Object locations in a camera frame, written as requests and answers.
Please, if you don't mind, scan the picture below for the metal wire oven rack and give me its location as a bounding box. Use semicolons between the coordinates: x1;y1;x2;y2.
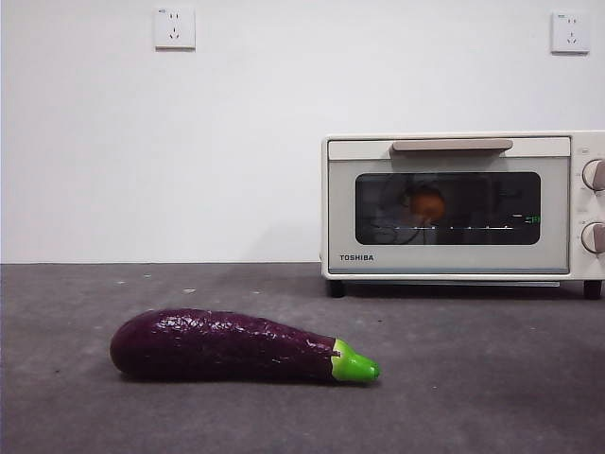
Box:
371;221;517;234

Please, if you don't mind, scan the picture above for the white wall power socket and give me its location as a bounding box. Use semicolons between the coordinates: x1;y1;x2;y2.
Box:
550;11;592;55
153;6;198;52

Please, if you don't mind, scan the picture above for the purple eggplant with green stem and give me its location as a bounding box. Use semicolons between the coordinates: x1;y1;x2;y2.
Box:
110;307;382;386

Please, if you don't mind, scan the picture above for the cream oven control knob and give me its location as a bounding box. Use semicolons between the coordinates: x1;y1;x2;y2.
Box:
580;159;605;192
579;221;605;253

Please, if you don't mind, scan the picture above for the glass oven door with handle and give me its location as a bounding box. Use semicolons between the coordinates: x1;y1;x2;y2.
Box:
325;136;571;276

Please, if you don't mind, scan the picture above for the cream Toshiba toaster oven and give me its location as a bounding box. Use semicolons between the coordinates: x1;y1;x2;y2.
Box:
320;131;605;300

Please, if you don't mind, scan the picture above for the brown potato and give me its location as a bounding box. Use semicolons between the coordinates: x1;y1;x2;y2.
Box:
405;185;447;224

